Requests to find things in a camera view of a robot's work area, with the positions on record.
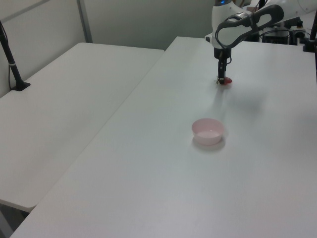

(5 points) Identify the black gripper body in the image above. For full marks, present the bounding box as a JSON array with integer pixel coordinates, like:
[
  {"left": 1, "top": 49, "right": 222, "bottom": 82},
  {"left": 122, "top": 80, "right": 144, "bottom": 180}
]
[{"left": 213, "top": 47, "right": 232, "bottom": 60}]

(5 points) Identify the red strawberry with green leaves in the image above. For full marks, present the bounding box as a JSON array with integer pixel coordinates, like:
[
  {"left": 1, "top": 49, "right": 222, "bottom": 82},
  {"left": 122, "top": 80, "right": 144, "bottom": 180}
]
[{"left": 214, "top": 76, "right": 233, "bottom": 86}]

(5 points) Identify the pink plastic bowl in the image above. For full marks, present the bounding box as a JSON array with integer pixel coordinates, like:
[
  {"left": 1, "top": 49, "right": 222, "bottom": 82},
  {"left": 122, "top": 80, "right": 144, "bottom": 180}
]
[{"left": 191, "top": 118, "right": 225, "bottom": 146}]

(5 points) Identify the black equipment box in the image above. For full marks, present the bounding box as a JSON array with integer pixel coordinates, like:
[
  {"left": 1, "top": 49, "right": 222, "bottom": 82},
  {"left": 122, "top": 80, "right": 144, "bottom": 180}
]
[{"left": 262, "top": 24, "right": 298, "bottom": 46}]

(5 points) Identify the black clamped camera pole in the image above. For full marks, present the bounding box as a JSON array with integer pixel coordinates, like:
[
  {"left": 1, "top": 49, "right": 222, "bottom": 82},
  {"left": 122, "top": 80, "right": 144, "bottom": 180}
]
[{"left": 302, "top": 16, "right": 317, "bottom": 53}]

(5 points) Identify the grey metal partition post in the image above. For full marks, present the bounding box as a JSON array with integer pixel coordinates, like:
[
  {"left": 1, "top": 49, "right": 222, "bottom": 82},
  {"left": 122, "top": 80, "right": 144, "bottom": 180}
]
[{"left": 76, "top": 0, "right": 94, "bottom": 43}]

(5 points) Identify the black camera pole with base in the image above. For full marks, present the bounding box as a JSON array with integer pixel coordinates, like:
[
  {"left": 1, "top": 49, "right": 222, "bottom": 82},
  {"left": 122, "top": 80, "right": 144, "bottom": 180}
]
[{"left": 0, "top": 20, "right": 31, "bottom": 91}]

